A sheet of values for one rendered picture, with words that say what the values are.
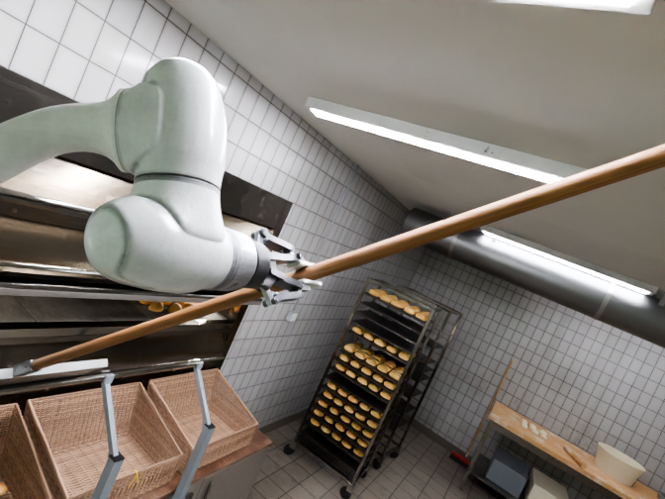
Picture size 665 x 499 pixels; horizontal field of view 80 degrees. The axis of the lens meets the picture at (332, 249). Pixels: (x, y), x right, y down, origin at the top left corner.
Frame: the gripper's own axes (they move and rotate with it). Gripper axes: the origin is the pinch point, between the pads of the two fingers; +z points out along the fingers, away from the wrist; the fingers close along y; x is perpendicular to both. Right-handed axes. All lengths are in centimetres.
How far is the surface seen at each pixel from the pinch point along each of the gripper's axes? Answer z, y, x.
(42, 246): 18, -49, -120
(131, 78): 25, -104, -72
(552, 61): 27, -36, 58
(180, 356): 113, -5, -155
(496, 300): 499, -14, 4
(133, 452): 82, 39, -163
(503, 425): 414, 119, -24
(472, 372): 499, 69, -53
